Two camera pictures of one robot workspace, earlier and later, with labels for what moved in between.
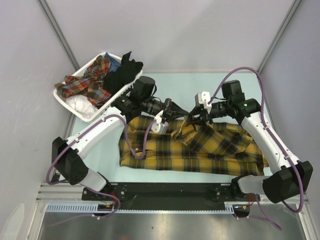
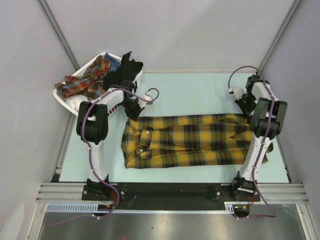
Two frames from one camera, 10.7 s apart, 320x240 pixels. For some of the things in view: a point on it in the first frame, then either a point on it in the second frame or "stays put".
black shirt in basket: (114, 80) stays put
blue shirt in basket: (115, 65) stays put
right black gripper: (203, 116) -> (246, 110)
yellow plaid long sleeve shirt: (187, 144) stays put
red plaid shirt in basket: (90, 83) stays put
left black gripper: (172, 111) -> (134, 115)
